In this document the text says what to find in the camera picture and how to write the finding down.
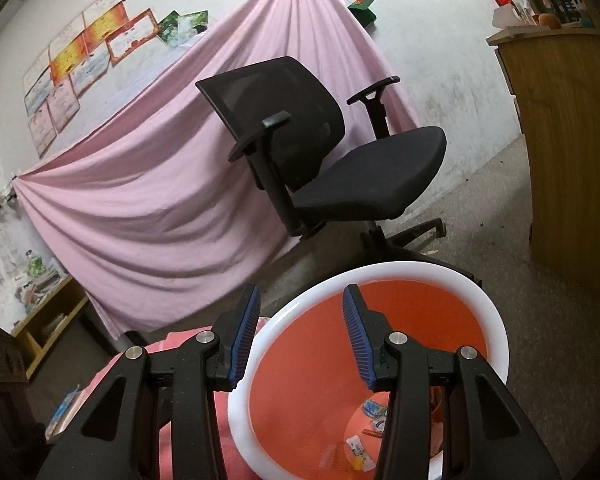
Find pink hanging cloth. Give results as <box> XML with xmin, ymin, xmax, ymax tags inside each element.
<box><xmin>12</xmin><ymin>0</ymin><xmax>421</xmax><ymax>341</ymax></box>

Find stack of books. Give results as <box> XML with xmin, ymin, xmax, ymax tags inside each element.
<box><xmin>15</xmin><ymin>270</ymin><xmax>61</xmax><ymax>311</ymax></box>

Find white bag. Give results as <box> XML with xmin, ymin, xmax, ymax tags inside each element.
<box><xmin>492</xmin><ymin>5</ymin><xmax>521</xmax><ymax>31</ymax></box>

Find low wooden shelf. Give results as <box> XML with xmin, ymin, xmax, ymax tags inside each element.
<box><xmin>12</xmin><ymin>275</ymin><xmax>88</xmax><ymax>378</ymax></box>

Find black office chair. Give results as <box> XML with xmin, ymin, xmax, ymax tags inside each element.
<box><xmin>196</xmin><ymin>56</ymin><xmax>481</xmax><ymax>283</ymax></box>

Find group of wall certificates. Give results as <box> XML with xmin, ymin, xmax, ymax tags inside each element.
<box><xmin>22</xmin><ymin>0</ymin><xmax>176</xmax><ymax>158</ymax></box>

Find blue packet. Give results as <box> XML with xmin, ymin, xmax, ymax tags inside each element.
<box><xmin>47</xmin><ymin>385</ymin><xmax>81</xmax><ymax>436</ymax></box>

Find green photo posters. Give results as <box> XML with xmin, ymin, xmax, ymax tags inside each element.
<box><xmin>157</xmin><ymin>9</ymin><xmax>211</xmax><ymax>48</ymax></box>

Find tall wooden cabinet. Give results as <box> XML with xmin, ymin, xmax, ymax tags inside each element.
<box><xmin>486</xmin><ymin>27</ymin><xmax>600</xmax><ymax>296</ymax></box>

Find orange bin with white rim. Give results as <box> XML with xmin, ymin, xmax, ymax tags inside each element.
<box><xmin>227</xmin><ymin>260</ymin><xmax>510</xmax><ymax>480</ymax></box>

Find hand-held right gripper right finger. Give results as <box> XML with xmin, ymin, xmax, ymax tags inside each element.
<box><xmin>341</xmin><ymin>284</ymin><xmax>561</xmax><ymax>480</ymax></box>

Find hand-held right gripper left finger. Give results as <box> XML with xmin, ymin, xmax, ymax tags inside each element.
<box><xmin>37</xmin><ymin>284</ymin><xmax>262</xmax><ymax>480</ymax></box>

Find wall hook bracket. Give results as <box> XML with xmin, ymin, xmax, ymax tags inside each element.
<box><xmin>0</xmin><ymin>185</ymin><xmax>21</xmax><ymax>216</ymax></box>

